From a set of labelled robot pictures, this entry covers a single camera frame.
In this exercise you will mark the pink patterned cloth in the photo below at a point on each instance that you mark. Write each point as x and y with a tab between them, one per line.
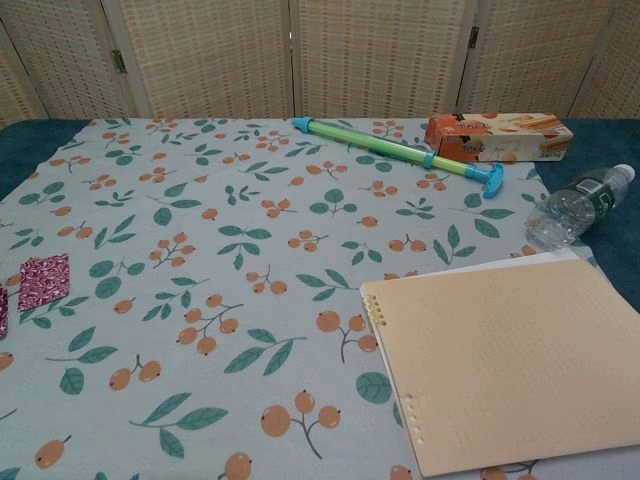
45	280

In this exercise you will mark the floral print tablecloth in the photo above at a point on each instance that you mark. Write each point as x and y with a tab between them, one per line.
250	200

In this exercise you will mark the green blue toy water pump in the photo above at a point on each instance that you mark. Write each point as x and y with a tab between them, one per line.
380	145

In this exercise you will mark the orange biscuit box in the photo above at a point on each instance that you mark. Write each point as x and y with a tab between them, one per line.
500	140

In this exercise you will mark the manila folder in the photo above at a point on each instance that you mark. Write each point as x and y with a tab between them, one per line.
500	350

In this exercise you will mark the woven bamboo folding screen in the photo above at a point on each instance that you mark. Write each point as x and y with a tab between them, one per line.
210	60

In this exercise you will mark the brass screen hinge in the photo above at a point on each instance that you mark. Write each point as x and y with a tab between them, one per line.
473	38
117	60

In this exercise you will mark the clear plastic water bottle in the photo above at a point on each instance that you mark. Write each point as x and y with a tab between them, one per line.
575	205

